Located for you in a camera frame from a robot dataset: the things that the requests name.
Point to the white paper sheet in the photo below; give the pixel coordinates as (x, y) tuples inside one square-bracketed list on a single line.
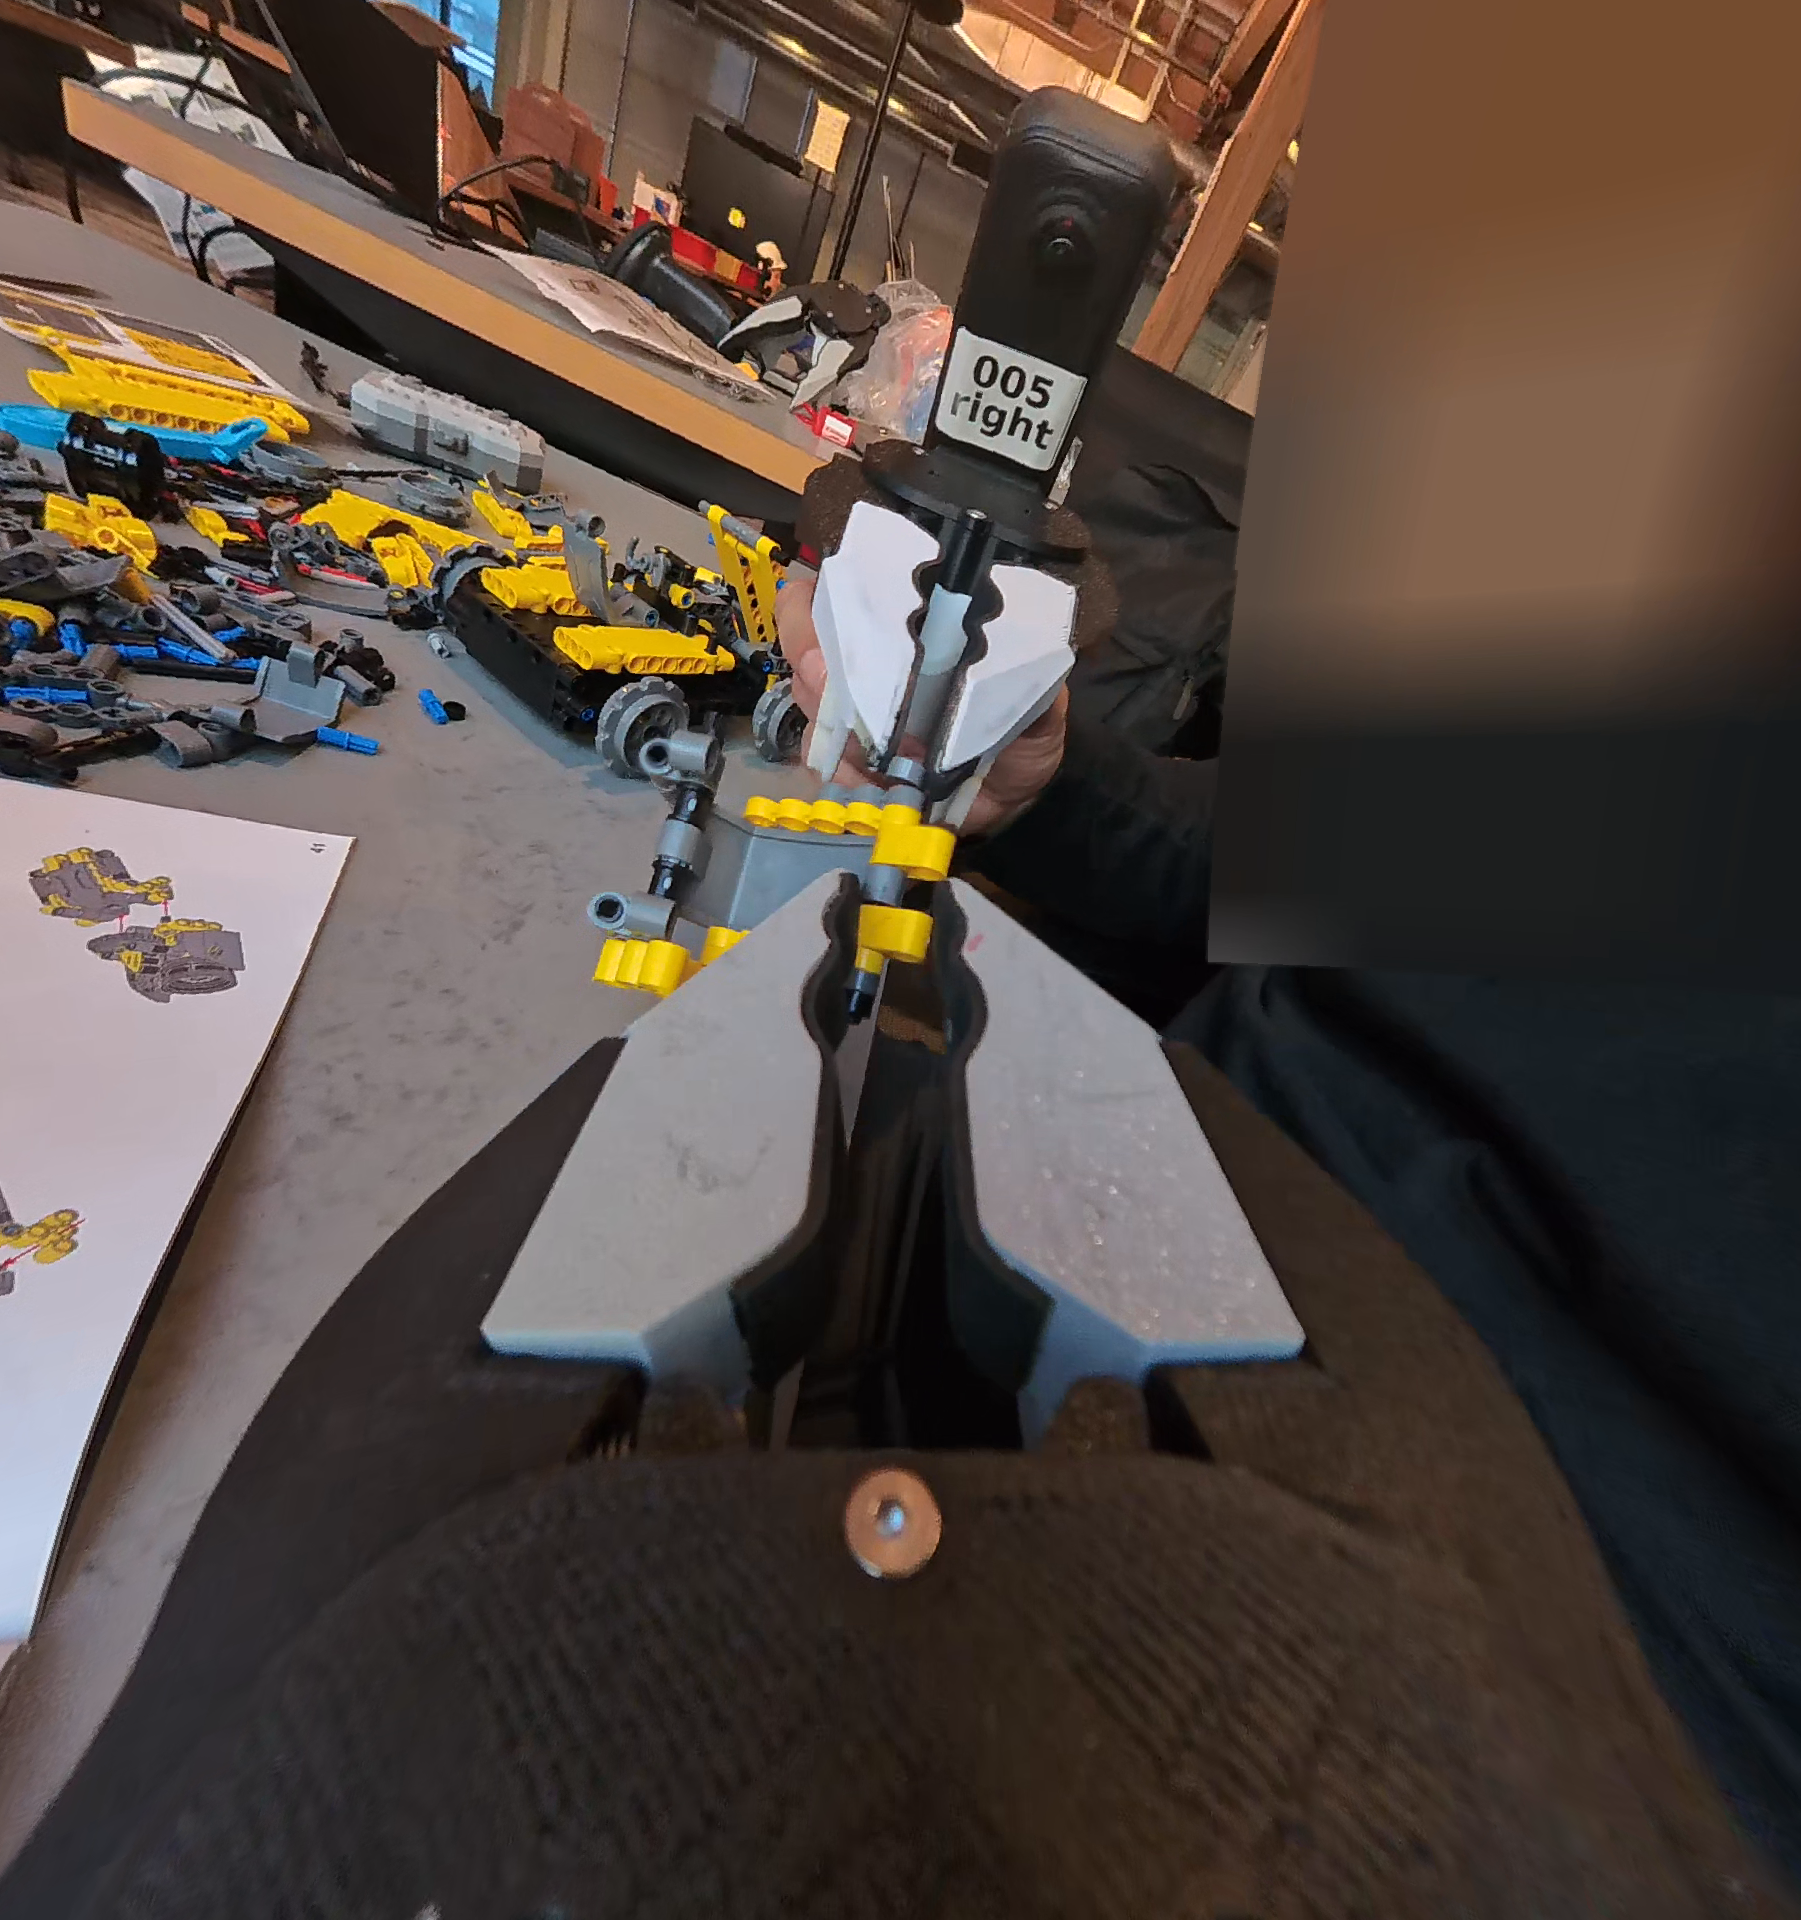
[(585, 298)]

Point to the white building instruction booklet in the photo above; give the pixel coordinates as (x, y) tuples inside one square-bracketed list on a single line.
[(166, 1124)]

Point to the axle with yellow connectors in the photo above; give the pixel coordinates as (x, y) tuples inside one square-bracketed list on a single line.
[(896, 934)]

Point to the grey desk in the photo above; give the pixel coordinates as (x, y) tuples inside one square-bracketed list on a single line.
[(467, 931)]

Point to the person's right hand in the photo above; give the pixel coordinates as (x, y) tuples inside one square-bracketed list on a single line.
[(1027, 763)]

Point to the yellow grey brick frame assembly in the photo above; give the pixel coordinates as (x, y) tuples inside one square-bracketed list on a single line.
[(780, 878)]

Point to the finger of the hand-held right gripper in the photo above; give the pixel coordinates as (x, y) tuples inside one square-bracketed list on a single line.
[(1027, 644), (871, 599)]

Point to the long blue beam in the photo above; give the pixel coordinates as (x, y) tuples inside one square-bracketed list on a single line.
[(23, 421)]

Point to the idle hand-held gripper device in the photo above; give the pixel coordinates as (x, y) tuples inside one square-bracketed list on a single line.
[(819, 336)]

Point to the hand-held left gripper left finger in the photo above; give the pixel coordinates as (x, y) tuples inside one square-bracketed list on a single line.
[(661, 1168)]

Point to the large grey bracket brick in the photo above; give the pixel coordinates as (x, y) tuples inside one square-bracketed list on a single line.
[(297, 691)]

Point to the grey battery box brick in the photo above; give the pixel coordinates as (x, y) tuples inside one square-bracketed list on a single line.
[(450, 426)]

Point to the black tripod pole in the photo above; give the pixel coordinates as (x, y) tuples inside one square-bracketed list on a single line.
[(887, 134)]

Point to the heap of large brick parts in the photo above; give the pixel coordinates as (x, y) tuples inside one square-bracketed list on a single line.
[(374, 526)]

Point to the bag of yellow beams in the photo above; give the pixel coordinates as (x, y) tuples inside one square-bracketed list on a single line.
[(166, 393)]

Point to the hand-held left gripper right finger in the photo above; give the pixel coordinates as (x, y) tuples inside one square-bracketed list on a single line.
[(1124, 1183)]

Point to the wooden post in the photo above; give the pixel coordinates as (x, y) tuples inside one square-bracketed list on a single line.
[(1229, 178)]

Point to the black toy wheel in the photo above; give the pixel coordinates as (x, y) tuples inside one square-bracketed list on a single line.
[(111, 456)]

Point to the long background table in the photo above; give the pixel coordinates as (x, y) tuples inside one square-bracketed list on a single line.
[(437, 283)]

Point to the dark monitor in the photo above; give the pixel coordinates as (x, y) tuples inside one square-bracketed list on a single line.
[(744, 178)]

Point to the black handheld device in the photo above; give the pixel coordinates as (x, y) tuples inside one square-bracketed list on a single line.
[(670, 283)]

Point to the partly built yellow brick vehicle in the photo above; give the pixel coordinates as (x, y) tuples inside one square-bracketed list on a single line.
[(644, 647)]

